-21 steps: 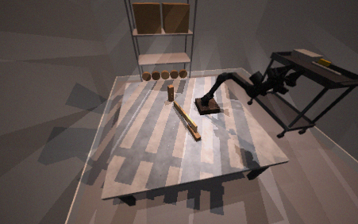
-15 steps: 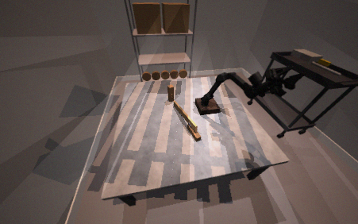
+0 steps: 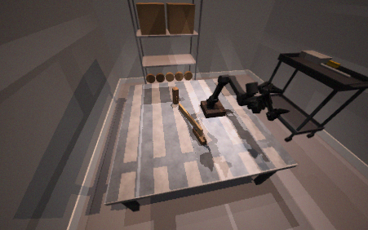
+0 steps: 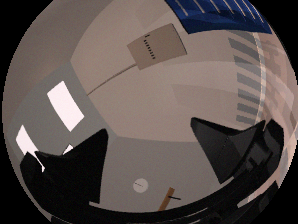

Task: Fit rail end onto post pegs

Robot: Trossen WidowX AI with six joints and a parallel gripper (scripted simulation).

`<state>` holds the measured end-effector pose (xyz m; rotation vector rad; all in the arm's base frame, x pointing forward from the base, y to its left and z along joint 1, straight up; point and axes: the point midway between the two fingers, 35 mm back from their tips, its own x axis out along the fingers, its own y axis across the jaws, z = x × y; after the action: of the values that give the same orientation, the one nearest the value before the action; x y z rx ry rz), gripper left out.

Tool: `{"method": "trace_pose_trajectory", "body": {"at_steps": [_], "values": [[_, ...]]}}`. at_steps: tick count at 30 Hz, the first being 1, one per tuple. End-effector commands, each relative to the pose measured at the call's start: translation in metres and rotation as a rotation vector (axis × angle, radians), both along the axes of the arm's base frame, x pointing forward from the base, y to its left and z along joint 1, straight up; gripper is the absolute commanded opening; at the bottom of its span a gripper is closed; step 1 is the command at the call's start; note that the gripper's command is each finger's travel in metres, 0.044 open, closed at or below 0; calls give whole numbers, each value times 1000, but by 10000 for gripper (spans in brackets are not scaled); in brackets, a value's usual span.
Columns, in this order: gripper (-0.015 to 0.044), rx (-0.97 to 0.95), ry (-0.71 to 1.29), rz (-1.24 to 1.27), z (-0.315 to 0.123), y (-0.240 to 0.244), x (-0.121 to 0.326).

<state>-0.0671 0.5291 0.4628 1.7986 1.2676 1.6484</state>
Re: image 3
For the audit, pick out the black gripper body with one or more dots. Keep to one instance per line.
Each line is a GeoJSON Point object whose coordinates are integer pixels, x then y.
{"type": "Point", "coordinates": [266, 100]}

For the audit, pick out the brown wooden post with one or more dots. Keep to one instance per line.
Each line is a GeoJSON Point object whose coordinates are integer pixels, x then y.
{"type": "Point", "coordinates": [175, 96]}

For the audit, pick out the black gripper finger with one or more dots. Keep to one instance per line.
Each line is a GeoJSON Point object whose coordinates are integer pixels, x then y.
{"type": "Point", "coordinates": [278, 112]}
{"type": "Point", "coordinates": [272, 89]}

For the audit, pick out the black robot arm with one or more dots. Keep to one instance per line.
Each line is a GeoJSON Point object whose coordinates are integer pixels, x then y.
{"type": "Point", "coordinates": [243, 98]}

